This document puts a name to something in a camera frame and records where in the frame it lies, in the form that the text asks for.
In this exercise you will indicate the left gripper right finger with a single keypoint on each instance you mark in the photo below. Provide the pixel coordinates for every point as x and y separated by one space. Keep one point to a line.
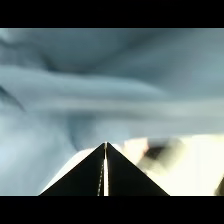
133 176

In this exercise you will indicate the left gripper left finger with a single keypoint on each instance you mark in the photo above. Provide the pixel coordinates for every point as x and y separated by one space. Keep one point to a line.
83 176

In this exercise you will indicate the blue shirt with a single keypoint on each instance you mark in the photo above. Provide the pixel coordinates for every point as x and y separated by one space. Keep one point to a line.
100 83

